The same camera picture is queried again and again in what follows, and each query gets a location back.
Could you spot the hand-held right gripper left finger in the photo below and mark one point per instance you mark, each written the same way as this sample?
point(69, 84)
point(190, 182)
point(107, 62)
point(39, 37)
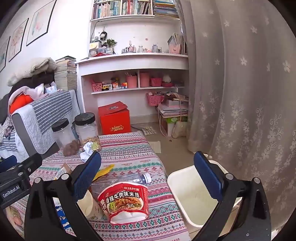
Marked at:
point(86, 171)

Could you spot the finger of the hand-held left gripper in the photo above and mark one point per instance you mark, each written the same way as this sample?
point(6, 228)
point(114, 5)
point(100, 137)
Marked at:
point(8, 163)

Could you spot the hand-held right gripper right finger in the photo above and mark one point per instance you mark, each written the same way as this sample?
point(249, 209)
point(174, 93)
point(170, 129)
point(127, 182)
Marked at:
point(208, 176)

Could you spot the tall dark blue carton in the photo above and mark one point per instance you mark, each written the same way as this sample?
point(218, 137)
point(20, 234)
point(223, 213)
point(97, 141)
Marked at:
point(62, 171)

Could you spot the white plastic bin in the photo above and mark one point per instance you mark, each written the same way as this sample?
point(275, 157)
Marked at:
point(192, 194)

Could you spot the red instant noodle bowl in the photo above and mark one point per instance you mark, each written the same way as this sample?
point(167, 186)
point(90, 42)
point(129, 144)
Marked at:
point(124, 201)

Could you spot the yellow snack wrapper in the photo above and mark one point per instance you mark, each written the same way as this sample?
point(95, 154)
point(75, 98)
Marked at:
point(104, 171)

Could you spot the crumpled white paper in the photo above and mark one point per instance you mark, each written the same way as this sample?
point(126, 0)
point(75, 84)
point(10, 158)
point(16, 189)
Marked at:
point(86, 150)

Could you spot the grey sofa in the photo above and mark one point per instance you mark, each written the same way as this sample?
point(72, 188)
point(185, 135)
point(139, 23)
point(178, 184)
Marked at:
point(19, 129)

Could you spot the plastic jar with pale nuts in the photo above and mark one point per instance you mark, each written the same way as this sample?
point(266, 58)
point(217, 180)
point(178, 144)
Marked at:
point(87, 132)

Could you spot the plastic jar with brown nuts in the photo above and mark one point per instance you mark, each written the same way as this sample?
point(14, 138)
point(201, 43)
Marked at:
point(64, 136)

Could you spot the clear plastic bottle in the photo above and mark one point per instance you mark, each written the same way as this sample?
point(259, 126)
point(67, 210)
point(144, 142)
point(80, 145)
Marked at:
point(129, 179)

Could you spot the cream cloth bag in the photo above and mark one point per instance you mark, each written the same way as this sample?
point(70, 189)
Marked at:
point(180, 129)

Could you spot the red cardboard box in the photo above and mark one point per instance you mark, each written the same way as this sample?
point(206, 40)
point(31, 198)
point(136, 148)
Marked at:
point(114, 120)

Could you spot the orange garment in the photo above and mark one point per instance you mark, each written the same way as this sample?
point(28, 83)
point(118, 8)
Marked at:
point(19, 102)

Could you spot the green white cardboard box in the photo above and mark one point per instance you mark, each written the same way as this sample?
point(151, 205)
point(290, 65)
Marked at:
point(171, 120)

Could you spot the printed tile sheet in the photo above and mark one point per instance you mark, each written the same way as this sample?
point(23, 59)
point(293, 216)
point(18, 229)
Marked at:
point(147, 130)

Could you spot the striped quilted sofa cover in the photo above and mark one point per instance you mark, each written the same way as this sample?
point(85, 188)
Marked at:
point(53, 104)

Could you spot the pink garment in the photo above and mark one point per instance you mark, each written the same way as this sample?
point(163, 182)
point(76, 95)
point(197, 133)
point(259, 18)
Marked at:
point(34, 91)

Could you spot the pile of papers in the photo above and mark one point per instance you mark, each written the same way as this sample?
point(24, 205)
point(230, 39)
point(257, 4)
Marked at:
point(173, 107)

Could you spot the pink lattice basket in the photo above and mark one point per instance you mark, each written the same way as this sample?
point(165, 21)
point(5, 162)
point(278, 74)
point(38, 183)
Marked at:
point(97, 87)

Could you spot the yellow toy car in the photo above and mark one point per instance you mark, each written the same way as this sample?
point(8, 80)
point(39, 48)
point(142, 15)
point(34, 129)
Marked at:
point(105, 87)

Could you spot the small white blue carton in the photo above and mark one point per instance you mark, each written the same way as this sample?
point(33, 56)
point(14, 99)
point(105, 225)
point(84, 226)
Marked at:
point(50, 88)

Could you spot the dark brown garment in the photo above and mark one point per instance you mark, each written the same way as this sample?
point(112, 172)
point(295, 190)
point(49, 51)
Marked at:
point(39, 80)

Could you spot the floral lace curtain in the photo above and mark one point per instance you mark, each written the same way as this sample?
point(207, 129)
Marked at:
point(242, 92)

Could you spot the colourful cube toys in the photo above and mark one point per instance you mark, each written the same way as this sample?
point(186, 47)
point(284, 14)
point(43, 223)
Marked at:
point(119, 85)

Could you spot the large pink mesh basket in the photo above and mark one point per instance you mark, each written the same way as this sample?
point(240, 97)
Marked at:
point(154, 99)

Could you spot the tall stack of books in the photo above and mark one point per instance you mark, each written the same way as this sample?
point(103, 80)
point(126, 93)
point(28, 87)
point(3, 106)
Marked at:
point(66, 74)

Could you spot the beige fleece blanket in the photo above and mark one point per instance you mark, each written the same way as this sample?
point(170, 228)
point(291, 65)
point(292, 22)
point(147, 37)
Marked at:
point(34, 67)

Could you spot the pink pencil cup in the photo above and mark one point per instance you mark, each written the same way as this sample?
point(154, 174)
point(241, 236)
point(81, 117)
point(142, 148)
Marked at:
point(131, 81)

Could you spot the white plush toy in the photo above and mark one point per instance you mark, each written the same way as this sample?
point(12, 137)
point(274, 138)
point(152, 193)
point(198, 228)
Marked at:
point(167, 80)

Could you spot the small pink mesh basket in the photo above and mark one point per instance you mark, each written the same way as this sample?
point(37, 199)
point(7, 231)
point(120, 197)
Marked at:
point(155, 82)

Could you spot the narrow framed picture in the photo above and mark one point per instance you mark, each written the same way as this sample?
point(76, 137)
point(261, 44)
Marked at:
point(4, 55)

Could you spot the pink plain cup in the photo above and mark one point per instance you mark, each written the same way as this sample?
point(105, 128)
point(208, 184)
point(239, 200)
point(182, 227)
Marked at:
point(144, 80)

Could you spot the white shelf unit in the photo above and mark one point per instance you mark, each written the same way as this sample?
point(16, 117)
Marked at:
point(138, 62)

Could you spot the framed tree picture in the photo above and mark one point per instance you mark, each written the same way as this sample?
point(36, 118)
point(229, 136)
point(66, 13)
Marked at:
point(18, 39)

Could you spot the small potted plant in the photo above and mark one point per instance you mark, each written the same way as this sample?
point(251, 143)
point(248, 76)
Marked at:
point(111, 45)

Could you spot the pink file holder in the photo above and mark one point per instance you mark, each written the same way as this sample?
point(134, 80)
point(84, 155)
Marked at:
point(175, 46)

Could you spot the large framed picture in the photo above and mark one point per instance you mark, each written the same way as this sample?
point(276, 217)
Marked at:
point(41, 20)

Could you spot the row of shelf books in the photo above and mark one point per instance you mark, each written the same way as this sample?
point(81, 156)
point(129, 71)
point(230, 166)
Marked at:
point(120, 8)

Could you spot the flat stack of magazines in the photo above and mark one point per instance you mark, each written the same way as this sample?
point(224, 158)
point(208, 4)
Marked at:
point(165, 9)

